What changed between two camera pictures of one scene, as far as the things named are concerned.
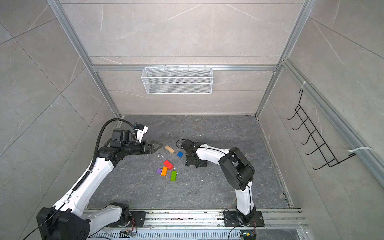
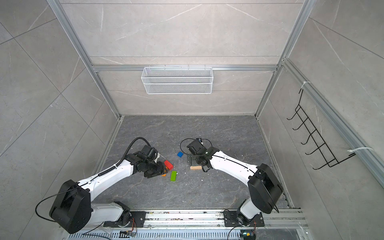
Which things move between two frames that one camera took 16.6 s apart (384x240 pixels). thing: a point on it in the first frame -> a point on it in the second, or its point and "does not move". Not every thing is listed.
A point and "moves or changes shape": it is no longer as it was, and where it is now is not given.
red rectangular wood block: (168, 164) does not move
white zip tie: (352, 150) does not move
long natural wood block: (169, 149) moves or changes shape
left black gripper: (145, 151) -> (161, 170)
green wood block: (173, 176) does not move
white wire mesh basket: (177, 80) does not move
